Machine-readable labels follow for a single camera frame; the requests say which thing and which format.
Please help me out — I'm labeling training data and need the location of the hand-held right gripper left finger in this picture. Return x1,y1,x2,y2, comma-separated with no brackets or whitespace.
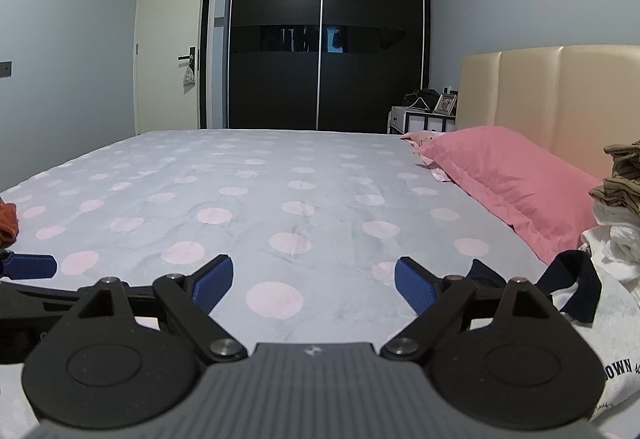
75,254,249,362

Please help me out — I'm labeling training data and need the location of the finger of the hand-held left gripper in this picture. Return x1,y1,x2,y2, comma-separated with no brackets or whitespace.
0,250,58,281

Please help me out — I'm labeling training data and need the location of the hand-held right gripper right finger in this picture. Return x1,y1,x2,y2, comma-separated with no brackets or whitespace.
379,256,556,362

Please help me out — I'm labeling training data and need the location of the light grey sweatshirt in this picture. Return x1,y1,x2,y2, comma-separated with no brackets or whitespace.
467,249,640,426

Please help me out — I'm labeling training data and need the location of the orange-brown cloth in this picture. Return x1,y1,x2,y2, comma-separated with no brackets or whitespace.
0,202,21,245

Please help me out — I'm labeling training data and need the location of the pink patterned pillow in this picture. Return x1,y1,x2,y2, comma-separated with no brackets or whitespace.
400,130,453,183

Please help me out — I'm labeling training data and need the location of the white nightstand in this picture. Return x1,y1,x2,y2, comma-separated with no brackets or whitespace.
388,106,457,135

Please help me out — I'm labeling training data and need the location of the black bag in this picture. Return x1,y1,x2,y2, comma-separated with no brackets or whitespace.
402,89,441,109

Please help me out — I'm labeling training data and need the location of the white ribbed garment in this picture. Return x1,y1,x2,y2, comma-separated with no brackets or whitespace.
580,209,640,282

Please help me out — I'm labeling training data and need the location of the black sliding-door wardrobe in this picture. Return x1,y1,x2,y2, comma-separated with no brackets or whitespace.
227,0,431,134

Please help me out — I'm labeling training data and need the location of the olive green folded garment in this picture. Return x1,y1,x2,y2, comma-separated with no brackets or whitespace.
589,140,640,215

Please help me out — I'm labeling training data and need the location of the beige padded headboard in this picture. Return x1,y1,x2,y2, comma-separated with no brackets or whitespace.
455,44,640,180

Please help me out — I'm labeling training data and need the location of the white door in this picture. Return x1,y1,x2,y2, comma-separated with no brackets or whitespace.
134,0,208,136

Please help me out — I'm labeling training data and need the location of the photo frame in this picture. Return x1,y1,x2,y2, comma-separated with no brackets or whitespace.
432,92,458,115

